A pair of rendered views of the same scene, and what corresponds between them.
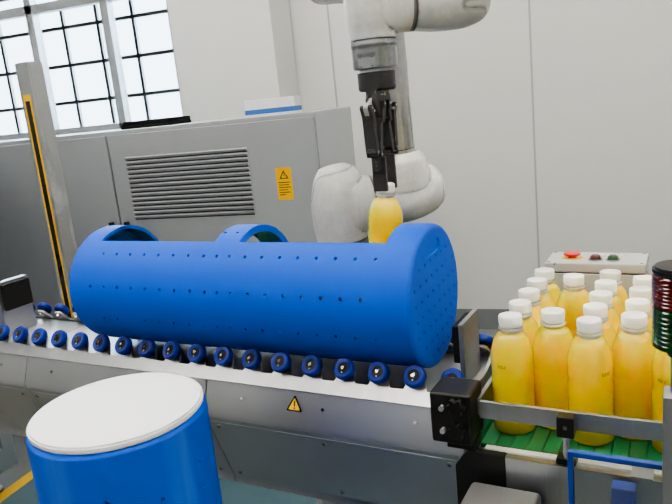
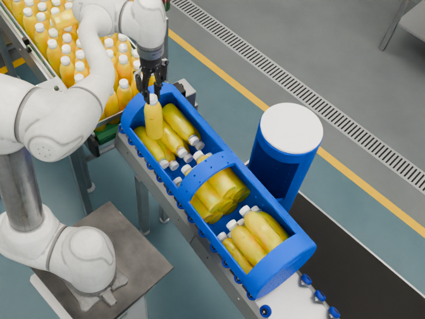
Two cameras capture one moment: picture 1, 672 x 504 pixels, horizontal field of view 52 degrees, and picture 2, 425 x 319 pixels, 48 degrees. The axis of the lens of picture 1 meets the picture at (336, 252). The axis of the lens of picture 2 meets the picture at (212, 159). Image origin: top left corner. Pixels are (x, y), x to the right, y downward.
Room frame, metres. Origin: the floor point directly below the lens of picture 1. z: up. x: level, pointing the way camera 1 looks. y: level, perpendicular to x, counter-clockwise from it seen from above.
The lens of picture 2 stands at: (2.41, 0.47, 2.66)
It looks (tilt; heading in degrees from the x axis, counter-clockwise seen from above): 56 degrees down; 197
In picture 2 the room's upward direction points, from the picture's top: 9 degrees clockwise
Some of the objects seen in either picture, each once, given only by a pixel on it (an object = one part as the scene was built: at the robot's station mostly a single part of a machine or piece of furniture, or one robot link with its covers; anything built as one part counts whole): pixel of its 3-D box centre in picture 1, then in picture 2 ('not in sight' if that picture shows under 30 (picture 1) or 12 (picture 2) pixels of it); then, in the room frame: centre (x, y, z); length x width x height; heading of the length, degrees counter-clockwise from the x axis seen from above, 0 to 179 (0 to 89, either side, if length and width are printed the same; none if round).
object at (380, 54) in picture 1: (374, 56); (150, 45); (1.39, -0.12, 1.56); 0.09 x 0.09 x 0.06
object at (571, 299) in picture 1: (575, 328); not in sight; (1.28, -0.46, 0.99); 0.07 x 0.07 x 0.19
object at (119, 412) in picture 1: (117, 408); (291, 127); (1.04, 0.38, 1.03); 0.28 x 0.28 x 0.01
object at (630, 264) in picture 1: (596, 279); (58, 103); (1.42, -0.56, 1.05); 0.20 x 0.10 x 0.10; 61
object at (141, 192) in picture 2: not in sight; (143, 206); (1.36, -0.21, 0.31); 0.06 x 0.06 x 0.63; 61
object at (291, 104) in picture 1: (273, 106); not in sight; (3.26, 0.22, 1.48); 0.24 x 0.12 x 0.08; 78
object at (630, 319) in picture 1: (634, 320); (123, 47); (1.03, -0.46, 1.09); 0.04 x 0.04 x 0.02
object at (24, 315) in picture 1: (16, 305); not in sight; (1.90, 0.93, 1.00); 0.10 x 0.04 x 0.15; 151
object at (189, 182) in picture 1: (157, 264); not in sight; (3.57, 0.96, 0.72); 2.15 x 0.54 x 1.45; 70
